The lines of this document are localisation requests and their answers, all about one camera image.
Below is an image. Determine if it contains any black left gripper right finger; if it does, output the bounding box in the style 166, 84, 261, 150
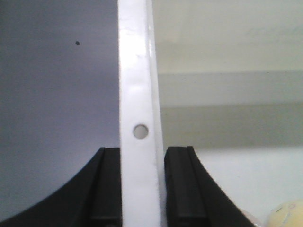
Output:
164, 147, 253, 227

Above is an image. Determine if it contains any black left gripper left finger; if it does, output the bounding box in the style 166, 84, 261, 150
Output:
0, 148, 122, 227

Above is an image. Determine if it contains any yellow plush toy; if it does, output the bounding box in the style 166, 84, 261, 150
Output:
265, 199, 303, 227

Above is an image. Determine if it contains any white plastic tote box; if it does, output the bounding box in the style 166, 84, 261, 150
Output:
118, 0, 303, 227

